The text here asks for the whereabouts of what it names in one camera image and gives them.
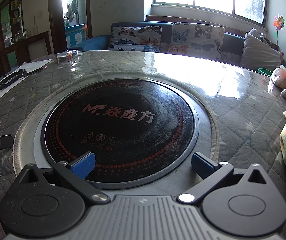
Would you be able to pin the blue sofa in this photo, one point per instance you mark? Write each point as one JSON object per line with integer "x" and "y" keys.
{"x": 95, "y": 42}

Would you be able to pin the blue cabinet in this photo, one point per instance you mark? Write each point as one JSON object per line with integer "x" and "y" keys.
{"x": 74, "y": 35}

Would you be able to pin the dark wooden shelf cabinet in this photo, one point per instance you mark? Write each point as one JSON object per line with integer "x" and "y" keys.
{"x": 13, "y": 30}

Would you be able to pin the small clear plastic box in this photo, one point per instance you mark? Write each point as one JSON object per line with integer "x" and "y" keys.
{"x": 68, "y": 55}

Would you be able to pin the butterfly print cushion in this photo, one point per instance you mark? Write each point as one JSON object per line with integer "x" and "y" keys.
{"x": 135, "y": 38}
{"x": 195, "y": 40}

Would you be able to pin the hanging clothes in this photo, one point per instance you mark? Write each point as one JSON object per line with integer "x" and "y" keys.
{"x": 72, "y": 11}

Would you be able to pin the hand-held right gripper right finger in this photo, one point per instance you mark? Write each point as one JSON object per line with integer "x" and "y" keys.
{"x": 203, "y": 164}

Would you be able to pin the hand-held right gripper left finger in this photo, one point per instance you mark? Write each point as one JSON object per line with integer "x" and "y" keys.
{"x": 85, "y": 165}

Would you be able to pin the green plastic container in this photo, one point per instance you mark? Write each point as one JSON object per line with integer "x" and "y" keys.
{"x": 265, "y": 70}

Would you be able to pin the round metal stove surround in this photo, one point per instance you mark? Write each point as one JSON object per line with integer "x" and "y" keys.
{"x": 205, "y": 135}

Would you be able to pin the plastic bag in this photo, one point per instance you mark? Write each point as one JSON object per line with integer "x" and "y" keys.
{"x": 279, "y": 76}

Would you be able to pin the black round induction cooktop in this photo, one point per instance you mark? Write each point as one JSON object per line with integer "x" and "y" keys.
{"x": 123, "y": 130}

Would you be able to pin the colourful pinwheel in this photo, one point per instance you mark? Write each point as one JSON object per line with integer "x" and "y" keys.
{"x": 279, "y": 23}

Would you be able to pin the dark wooden door frame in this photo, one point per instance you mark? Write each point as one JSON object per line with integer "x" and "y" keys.
{"x": 54, "y": 17}

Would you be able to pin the grey pillow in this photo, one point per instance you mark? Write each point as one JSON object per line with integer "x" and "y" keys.
{"x": 258, "y": 53}

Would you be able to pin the white paper sheet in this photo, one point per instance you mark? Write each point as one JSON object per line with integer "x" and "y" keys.
{"x": 30, "y": 66}

